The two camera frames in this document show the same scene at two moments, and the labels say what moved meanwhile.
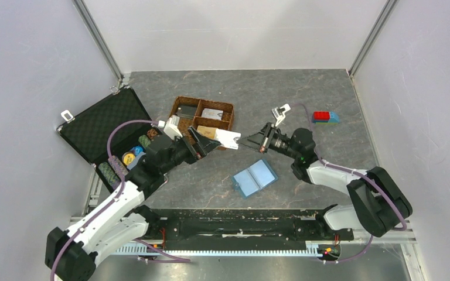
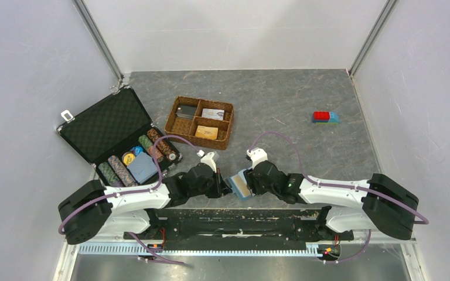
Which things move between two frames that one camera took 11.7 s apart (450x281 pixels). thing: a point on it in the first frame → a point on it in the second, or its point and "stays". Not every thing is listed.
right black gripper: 259,140 → 252,184
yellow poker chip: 128,158 stays
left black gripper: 204,144 → 221,188
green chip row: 109,174 stays
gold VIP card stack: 207,132 stays
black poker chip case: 112,134 stays
